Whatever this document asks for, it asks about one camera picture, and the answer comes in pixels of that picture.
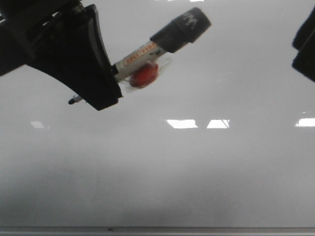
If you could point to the white whiteboard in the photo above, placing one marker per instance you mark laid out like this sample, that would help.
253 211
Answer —
224 137

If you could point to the whiteboard marker with black cap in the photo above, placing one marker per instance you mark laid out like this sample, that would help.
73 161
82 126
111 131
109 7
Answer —
172 41

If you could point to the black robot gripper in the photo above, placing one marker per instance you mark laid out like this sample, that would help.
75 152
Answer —
304 43

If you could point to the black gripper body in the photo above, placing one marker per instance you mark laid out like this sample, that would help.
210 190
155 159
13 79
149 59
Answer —
41 24

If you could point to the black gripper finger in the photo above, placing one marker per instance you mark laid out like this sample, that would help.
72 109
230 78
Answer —
57 62

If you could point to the red round magnet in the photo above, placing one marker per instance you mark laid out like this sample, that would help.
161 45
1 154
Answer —
145 75

